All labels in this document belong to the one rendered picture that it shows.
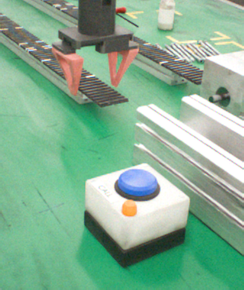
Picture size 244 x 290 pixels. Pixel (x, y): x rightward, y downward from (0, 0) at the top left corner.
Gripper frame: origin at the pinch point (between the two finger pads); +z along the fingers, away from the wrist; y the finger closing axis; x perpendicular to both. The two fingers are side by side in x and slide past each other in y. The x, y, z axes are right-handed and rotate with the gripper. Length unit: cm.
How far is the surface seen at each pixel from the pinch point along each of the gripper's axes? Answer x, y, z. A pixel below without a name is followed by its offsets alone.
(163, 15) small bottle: 29.5, 37.1, -0.1
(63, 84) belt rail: 7.3, -1.8, 2.2
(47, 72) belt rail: 13.1, -2.0, 2.1
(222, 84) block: -14.8, 13.7, -3.2
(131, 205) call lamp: -34.3, -16.7, -3.9
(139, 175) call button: -30.6, -13.2, -4.1
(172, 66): 1.5, 17.4, 0.0
